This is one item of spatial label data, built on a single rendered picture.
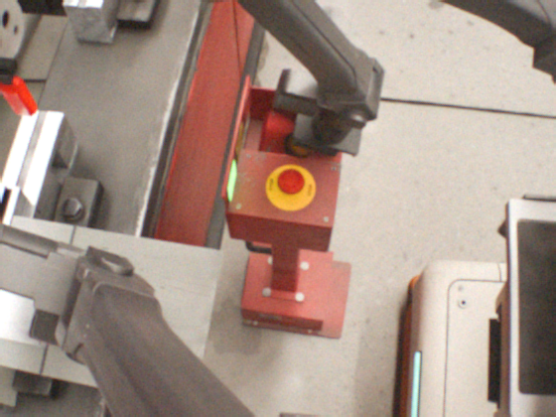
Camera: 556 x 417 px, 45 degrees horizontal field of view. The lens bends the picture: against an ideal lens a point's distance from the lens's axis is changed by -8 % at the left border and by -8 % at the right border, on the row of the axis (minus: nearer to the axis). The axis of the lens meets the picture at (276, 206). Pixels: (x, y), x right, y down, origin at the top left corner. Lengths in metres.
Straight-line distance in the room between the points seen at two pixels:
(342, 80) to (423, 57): 1.30
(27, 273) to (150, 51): 0.57
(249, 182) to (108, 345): 0.68
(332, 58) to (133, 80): 0.36
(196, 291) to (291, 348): 1.01
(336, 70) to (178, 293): 0.31
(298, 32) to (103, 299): 0.40
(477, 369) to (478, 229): 0.52
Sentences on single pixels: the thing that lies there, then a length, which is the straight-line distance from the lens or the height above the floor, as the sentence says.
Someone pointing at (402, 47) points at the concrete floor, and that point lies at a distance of 2.18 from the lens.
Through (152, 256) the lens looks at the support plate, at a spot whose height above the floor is 1.00.
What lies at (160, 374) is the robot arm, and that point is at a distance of 0.36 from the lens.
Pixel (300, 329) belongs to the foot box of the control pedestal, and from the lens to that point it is 1.80.
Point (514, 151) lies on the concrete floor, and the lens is 2.08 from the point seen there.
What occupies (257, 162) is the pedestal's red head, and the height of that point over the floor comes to 0.78.
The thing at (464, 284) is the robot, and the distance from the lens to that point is 1.60.
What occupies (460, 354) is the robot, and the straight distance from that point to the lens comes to 1.56.
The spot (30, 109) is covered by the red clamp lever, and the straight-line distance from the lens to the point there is 0.74.
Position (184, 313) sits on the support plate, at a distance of 0.80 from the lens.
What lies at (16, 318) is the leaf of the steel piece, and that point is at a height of 1.00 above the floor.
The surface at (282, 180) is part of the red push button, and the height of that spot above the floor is 0.81.
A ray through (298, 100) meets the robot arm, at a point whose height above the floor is 0.91.
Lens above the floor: 1.77
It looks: 68 degrees down
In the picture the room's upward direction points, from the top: 1 degrees counter-clockwise
